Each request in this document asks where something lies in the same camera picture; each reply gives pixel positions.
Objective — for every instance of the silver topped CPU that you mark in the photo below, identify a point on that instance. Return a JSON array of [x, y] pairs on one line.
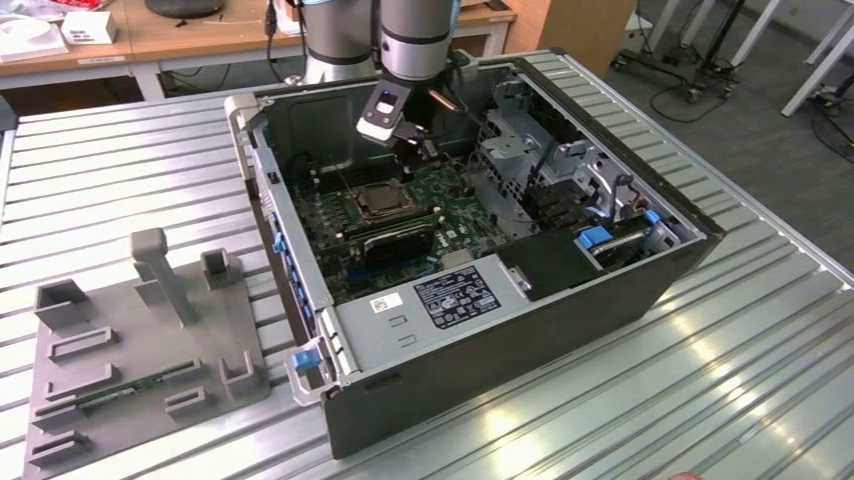
[[386, 201]]

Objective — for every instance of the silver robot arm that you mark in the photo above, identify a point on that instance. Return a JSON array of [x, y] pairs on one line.
[[414, 45]]

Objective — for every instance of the CPU socket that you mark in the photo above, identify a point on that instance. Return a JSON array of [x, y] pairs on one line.
[[366, 220]]

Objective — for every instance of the blue expansion slot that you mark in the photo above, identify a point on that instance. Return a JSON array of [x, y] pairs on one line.
[[363, 275]]

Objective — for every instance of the metal drive cage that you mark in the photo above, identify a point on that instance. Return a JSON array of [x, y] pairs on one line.
[[510, 145]]

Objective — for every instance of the green motherboard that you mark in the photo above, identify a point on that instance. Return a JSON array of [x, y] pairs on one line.
[[467, 225]]

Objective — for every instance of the black graphics card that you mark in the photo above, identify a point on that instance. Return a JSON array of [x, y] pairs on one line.
[[400, 247]]

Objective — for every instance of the wooden cabinet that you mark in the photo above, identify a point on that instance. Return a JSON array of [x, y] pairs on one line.
[[581, 30]]

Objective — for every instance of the silver chipset heatsink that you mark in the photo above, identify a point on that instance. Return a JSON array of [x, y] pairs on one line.
[[459, 257]]

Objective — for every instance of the wooden desk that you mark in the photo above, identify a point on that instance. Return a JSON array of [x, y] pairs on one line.
[[200, 35]]

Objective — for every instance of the hard disk in blue carrier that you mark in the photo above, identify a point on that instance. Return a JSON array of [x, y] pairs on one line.
[[594, 236]]

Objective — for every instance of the black round object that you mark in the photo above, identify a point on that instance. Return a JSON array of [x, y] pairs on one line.
[[183, 6]]

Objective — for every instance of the black wheeled stand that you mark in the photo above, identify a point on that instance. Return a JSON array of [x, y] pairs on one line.
[[701, 75]]

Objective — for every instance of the grey power supply unit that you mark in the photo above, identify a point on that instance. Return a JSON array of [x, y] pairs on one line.
[[380, 340]]

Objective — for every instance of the white cardboard box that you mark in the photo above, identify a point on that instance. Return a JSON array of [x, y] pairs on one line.
[[89, 25]]

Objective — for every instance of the blue case latch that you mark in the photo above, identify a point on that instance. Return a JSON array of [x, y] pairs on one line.
[[307, 361]]

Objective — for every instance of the dark grey PC case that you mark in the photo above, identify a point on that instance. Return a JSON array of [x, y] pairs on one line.
[[500, 375]]

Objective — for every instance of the white table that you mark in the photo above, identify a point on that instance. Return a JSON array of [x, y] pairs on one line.
[[799, 100]]

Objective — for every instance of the grey parts rack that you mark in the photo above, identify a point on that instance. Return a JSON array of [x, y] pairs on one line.
[[147, 345]]

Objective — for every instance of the green RAM stick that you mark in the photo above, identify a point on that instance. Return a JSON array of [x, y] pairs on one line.
[[127, 387]]

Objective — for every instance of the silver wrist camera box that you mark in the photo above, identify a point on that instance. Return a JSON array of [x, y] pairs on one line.
[[380, 117]]

